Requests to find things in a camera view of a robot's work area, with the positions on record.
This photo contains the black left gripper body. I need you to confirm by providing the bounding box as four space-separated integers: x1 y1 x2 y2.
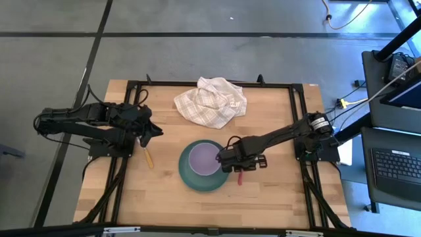
122 104 153 132

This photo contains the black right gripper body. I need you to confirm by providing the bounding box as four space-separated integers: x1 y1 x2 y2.
226 140 260 172

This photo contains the wooden-handled metal spoon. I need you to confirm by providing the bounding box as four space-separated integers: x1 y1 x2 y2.
136 137 155 170

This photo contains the purple bowl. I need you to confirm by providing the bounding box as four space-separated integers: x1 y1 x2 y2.
188 142 222 176

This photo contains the teal plate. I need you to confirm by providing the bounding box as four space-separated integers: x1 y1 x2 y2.
178 139 230 193

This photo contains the white plaid cloth napkin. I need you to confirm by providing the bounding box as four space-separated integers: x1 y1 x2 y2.
173 76 248 130

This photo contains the white paper sheet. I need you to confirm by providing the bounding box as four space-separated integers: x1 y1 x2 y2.
337 138 354 167

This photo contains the black cart leg bar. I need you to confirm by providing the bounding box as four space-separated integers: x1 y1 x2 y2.
334 113 372 143

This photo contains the grey desk surface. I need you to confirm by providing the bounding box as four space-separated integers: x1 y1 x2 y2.
360 126 421 213

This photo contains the grey cart shelf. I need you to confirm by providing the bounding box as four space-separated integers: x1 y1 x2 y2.
361 49 421 134

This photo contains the blue-grey floor object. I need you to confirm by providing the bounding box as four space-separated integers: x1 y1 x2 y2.
0 144 26 159

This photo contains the black laptop keyboard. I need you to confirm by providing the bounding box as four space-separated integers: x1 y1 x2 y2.
370 147 421 202

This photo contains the blue-lit screen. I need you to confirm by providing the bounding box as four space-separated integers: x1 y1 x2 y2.
380 75 421 110

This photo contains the black power adapter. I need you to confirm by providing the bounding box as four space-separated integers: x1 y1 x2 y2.
386 54 412 83

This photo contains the black slanted pole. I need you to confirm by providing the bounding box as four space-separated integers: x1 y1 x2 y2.
374 15 421 63

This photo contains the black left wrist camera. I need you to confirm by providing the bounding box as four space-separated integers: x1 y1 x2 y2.
130 105 152 121

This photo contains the black aluminium table frame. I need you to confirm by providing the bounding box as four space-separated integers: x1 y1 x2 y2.
77 74 352 231

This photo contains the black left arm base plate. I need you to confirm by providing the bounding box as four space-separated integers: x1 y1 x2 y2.
87 136 136 158

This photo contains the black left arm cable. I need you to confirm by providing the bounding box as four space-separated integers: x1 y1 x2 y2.
86 84 149 109

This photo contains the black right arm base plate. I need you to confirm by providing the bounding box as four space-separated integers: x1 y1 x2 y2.
294 144 341 163

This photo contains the black camera rig beam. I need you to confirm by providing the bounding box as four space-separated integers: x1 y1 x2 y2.
0 223 421 237

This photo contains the silver beam bracket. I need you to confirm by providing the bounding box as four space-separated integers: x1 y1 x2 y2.
285 230 325 237
102 226 141 236

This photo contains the yellow cable connector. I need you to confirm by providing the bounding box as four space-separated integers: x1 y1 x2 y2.
338 97 369 109

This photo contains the white cable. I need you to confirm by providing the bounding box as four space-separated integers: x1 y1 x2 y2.
338 60 421 131

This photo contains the beige floor cable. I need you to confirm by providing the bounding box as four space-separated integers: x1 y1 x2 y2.
321 0 374 31

